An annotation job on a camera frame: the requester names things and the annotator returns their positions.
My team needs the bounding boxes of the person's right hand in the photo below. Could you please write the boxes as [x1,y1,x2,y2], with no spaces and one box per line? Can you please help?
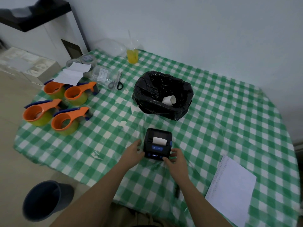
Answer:
[162,148,190,185]

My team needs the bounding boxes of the person's left hand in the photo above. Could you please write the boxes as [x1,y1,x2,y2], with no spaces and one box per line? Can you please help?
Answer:
[118,139,145,169]

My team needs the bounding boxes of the black portable receipt printer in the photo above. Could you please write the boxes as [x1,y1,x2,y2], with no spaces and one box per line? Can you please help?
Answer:
[143,128,173,161]

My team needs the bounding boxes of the person's right forearm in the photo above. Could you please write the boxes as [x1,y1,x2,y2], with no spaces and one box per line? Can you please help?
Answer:
[174,174,233,227]

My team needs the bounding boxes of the person's left forearm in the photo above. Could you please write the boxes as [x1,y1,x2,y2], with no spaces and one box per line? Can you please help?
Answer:
[48,159,138,227]

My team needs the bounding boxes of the green checkered tablecloth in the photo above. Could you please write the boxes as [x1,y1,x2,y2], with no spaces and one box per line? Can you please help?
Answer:
[13,49,301,227]

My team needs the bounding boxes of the white paper roll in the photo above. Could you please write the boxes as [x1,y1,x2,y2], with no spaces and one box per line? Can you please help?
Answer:
[162,95,177,106]

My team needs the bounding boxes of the person's khaki trousers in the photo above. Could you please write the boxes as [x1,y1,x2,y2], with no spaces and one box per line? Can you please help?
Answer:
[104,203,187,227]

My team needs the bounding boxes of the black garbage bag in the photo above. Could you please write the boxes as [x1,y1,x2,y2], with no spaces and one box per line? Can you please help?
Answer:
[132,71,194,121]

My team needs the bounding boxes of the white paper sheet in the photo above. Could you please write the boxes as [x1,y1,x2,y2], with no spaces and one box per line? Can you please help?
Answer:
[205,155,257,227]

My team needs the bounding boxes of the orange tape dispenser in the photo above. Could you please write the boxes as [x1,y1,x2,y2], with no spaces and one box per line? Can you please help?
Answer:
[64,82,100,106]
[43,79,69,100]
[51,106,93,136]
[23,99,68,127]

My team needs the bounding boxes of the small clear zip bag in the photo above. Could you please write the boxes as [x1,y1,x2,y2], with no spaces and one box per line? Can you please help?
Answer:
[91,65,112,84]

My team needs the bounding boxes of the plastic cup with yellow drink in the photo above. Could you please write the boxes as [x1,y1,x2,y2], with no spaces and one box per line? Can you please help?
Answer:
[126,30,139,64]

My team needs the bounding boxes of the dark blue bucket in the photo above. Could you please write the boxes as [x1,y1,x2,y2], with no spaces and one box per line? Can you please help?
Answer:
[22,180,75,222]

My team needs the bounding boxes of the white paper slips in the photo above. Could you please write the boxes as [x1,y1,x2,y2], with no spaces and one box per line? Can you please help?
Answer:
[52,62,92,86]

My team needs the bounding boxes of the clear tape roll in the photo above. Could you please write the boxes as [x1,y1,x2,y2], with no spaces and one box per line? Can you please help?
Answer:
[80,54,97,66]

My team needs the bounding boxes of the clear plastic bag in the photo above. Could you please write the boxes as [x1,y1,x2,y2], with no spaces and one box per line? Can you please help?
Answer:
[94,38,127,57]

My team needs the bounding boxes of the white cardboard boxes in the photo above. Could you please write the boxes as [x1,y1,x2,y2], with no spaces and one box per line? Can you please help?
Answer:
[0,47,61,86]

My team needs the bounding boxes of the white cabinet with black top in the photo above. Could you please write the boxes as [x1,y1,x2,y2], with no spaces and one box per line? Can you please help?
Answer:
[0,0,91,67]

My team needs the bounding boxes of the scissors with black handles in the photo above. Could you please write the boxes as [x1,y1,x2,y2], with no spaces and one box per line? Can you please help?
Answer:
[108,71,124,90]

